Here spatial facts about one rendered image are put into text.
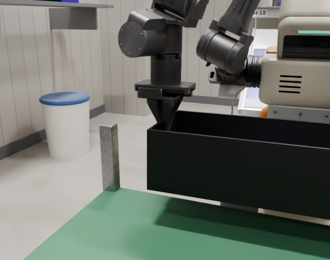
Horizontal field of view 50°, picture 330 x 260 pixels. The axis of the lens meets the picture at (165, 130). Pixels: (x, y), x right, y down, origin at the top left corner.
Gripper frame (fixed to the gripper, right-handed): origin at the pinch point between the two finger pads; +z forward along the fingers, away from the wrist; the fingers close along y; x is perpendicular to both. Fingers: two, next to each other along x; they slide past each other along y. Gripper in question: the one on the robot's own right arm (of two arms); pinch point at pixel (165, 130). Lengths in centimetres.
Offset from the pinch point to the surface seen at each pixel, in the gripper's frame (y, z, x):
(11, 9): -233, -33, 225
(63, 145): -173, 90, 208
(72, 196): -125, 107, 148
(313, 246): 28.5, 15.6, -5.8
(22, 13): -232, -30, 240
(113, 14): -203, -34, 378
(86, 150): -160, 101, 227
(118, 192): -10.8, 15.6, 0.8
